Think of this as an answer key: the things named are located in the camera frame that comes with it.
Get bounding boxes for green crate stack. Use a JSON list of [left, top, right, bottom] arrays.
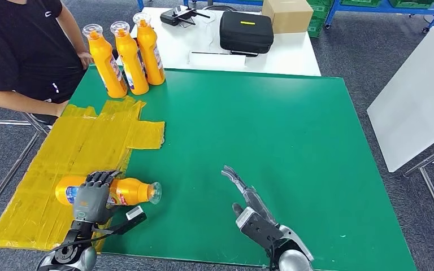
[[307, 0, 335, 38]]

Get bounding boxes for thin black rod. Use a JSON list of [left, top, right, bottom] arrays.
[[190, 50, 259, 58]]

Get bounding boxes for orange bottle with clear cap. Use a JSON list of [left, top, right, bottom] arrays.
[[82, 23, 129, 99], [55, 176, 162, 207], [132, 12, 166, 86], [110, 20, 150, 96]]

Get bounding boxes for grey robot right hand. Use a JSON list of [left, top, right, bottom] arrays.
[[220, 165, 279, 228]]

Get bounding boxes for steel leg frame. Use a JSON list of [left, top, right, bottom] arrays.
[[0, 112, 51, 225]]

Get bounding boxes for black zip carry case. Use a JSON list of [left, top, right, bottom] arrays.
[[219, 11, 275, 54]]

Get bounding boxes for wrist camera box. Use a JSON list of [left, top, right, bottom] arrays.
[[114, 206, 147, 235], [236, 207, 284, 251]]

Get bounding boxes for white side table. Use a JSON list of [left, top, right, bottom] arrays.
[[366, 26, 434, 248]]

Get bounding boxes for person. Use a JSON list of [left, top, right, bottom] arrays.
[[0, 0, 93, 118]]

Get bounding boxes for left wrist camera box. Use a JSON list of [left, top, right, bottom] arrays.
[[114, 206, 147, 235]]

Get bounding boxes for black remote controller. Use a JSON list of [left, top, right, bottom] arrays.
[[160, 5, 211, 26]]

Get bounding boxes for blue wheeled rack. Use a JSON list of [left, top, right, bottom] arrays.
[[324, 0, 434, 34]]

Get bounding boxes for person's left hand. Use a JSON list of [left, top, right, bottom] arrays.
[[77, 51, 93, 71]]

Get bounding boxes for brown cardboard box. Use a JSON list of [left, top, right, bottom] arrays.
[[262, 0, 314, 34]]

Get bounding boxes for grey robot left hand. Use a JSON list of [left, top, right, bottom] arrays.
[[72, 170, 123, 225]]

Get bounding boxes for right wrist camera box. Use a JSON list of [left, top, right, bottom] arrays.
[[236, 207, 284, 251]]

